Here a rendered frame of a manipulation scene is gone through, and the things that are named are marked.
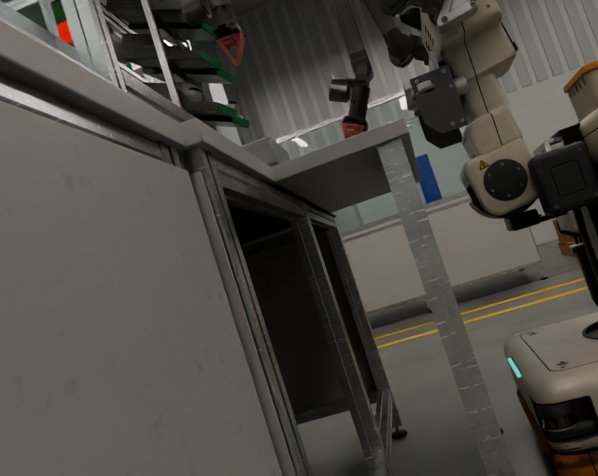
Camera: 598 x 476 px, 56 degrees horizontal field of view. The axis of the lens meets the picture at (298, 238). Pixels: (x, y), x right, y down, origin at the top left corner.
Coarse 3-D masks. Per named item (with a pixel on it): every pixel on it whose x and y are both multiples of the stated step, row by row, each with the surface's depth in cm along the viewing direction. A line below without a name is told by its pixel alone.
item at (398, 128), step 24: (336, 144) 100; (360, 144) 99; (408, 144) 109; (288, 168) 102; (312, 168) 102; (336, 168) 110; (360, 168) 119; (312, 192) 130; (336, 192) 144; (360, 192) 160; (384, 192) 182; (240, 240) 186
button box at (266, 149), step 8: (248, 144) 121; (256, 144) 121; (264, 144) 121; (272, 144) 121; (256, 152) 121; (264, 152) 121; (272, 152) 120; (280, 152) 128; (264, 160) 120; (272, 160) 120; (280, 160) 124; (288, 160) 137
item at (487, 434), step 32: (384, 160) 100; (416, 192) 99; (416, 224) 99; (416, 256) 99; (448, 288) 98; (448, 320) 98; (448, 352) 98; (480, 384) 96; (480, 416) 97; (480, 448) 96
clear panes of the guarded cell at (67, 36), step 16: (0, 0) 43; (16, 0) 46; (32, 0) 48; (48, 0) 51; (64, 0) 54; (16, 16) 45; (32, 16) 47; (48, 16) 50; (64, 16) 53; (32, 32) 46; (48, 32) 49; (64, 32) 52; (80, 32) 56; (64, 48) 51; (80, 48) 54
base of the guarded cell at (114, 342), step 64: (0, 64) 35; (64, 64) 42; (0, 128) 32; (64, 128) 39; (128, 128) 53; (0, 192) 30; (64, 192) 36; (128, 192) 46; (192, 192) 62; (0, 256) 29; (64, 256) 34; (128, 256) 42; (192, 256) 55; (0, 320) 27; (64, 320) 32; (128, 320) 39; (192, 320) 50; (0, 384) 26; (64, 384) 30; (128, 384) 36; (192, 384) 46; (0, 448) 25; (64, 448) 29; (128, 448) 34; (192, 448) 42; (256, 448) 55
